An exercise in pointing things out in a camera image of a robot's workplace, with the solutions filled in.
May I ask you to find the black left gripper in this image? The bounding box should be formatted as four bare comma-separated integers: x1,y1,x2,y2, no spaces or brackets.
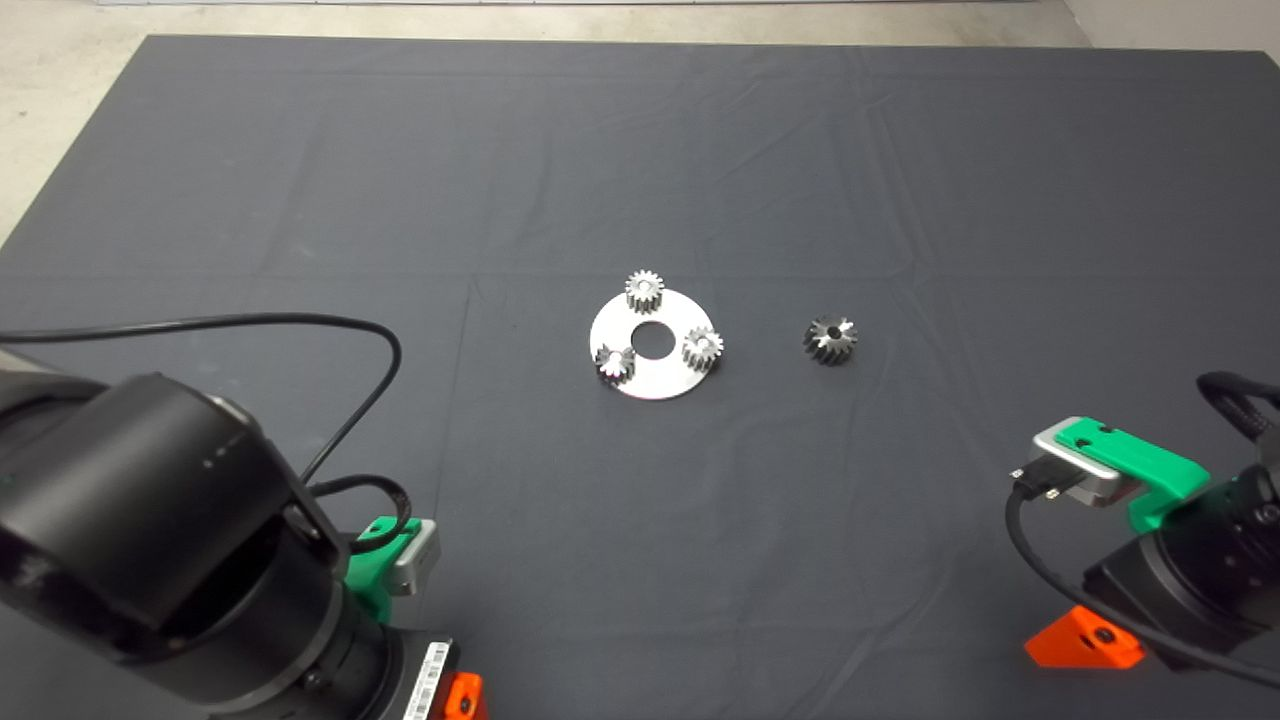
380,635,489,720

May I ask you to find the grey camera box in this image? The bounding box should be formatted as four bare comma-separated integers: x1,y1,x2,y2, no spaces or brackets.
1032,418,1141,509
388,520,442,598

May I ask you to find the green left camera mount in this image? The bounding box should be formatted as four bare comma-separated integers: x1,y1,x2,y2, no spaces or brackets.
345,517,421,626

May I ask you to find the round metal plate with hole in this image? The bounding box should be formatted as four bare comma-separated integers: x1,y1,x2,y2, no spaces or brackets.
589,288,717,401

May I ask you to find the grey left camera box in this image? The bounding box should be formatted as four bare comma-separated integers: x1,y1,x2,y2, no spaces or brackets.
388,520,442,598

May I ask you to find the larger steel gear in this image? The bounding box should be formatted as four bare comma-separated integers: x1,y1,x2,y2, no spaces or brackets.
802,315,860,367

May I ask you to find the green right camera mount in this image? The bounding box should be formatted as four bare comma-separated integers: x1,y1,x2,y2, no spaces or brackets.
1055,420,1211,534

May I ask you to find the small steel gear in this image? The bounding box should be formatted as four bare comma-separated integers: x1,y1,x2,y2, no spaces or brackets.
681,326,725,373
625,269,667,315
594,343,638,386

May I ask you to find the grey right camera box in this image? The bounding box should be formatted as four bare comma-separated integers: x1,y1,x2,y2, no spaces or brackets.
1032,418,1141,509

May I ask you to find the black right camera cable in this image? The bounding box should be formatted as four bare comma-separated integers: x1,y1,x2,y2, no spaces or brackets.
1005,468,1280,691

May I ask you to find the dark grey table cloth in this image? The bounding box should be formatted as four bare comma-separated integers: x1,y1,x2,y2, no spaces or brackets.
0,35,1280,720

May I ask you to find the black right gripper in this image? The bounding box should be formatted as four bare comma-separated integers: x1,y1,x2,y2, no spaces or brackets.
1024,498,1276,673

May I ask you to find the black left camera cable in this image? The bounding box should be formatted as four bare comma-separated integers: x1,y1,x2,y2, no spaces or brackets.
0,313,413,556

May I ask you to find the black camera cable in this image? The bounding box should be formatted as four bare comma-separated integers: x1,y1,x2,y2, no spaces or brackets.
0,313,413,556
1005,468,1280,691

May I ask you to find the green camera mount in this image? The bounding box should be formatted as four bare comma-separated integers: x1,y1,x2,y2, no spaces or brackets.
345,517,421,626
1055,420,1211,534

